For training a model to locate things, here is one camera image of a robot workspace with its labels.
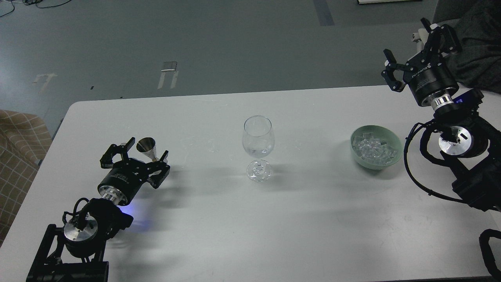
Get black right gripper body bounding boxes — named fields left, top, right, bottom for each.
left=403, top=51, right=459, bottom=107

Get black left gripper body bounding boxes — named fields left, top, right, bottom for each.
left=97, top=158, right=148, bottom=206

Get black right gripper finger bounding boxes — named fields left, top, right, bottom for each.
left=419, top=18, right=462, bottom=63
left=382, top=49, right=414, bottom=92

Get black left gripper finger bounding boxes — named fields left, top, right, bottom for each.
left=100, top=137, right=135, bottom=168
left=146, top=150, right=171, bottom=189

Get steel cocktail jigger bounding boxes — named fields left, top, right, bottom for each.
left=136, top=137, right=159, bottom=162

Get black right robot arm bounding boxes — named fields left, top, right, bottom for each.
left=381, top=18, right=501, bottom=212

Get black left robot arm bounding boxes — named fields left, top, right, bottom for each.
left=26, top=137, right=171, bottom=282

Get pile of clear ice cubes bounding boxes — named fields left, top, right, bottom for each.
left=352, top=132, right=398, bottom=165

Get clear wine glass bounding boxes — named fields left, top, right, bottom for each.
left=242, top=115, right=275, bottom=182

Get white office chair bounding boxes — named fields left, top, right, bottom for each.
left=412, top=28, right=431, bottom=53

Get dark grey jacket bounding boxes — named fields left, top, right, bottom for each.
left=433, top=0, right=501, bottom=94

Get green bowl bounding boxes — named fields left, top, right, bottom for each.
left=349, top=125, right=403, bottom=171

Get beige checkered cloth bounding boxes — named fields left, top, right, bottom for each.
left=0, top=110, right=52, bottom=244

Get black floor cables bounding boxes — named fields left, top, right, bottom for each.
left=0, top=0, right=72, bottom=18

